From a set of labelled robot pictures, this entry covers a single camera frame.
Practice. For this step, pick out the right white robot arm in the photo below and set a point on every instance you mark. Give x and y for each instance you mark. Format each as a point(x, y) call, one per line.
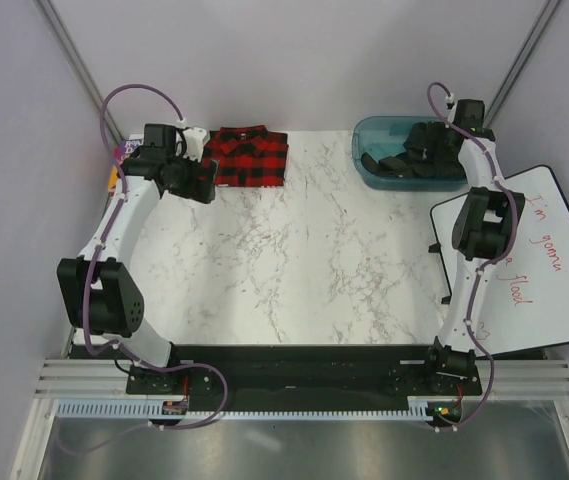
point(483, 235)

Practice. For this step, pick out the dark pinstriped long sleeve shirt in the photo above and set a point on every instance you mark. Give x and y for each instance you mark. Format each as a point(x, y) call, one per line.
point(430, 153)

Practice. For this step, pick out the whiteboard with red writing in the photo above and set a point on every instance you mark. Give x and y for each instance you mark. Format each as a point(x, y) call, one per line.
point(527, 300)

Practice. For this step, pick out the white slotted cable duct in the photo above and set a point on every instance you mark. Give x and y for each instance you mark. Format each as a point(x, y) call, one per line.
point(161, 410)

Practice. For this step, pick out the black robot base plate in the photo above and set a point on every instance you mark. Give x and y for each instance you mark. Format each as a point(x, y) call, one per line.
point(300, 377)

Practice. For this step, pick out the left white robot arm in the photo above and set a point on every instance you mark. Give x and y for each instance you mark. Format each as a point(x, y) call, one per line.
point(99, 293)

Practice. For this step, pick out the red black plaid folded shirt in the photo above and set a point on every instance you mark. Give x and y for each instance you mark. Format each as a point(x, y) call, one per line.
point(248, 157)

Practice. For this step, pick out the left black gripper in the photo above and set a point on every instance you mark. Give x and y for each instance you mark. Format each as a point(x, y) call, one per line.
point(199, 190)

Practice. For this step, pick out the teal transparent plastic bin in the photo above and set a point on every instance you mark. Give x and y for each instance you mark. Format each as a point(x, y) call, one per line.
point(384, 135)

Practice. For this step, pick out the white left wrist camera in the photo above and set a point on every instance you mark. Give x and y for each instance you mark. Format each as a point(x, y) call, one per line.
point(195, 139)

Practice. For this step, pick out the Roald Dahl paperback book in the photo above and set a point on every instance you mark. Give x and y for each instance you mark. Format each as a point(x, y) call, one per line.
point(121, 152)

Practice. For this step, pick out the aluminium frame rail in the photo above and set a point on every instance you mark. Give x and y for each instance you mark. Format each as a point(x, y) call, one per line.
point(514, 380)

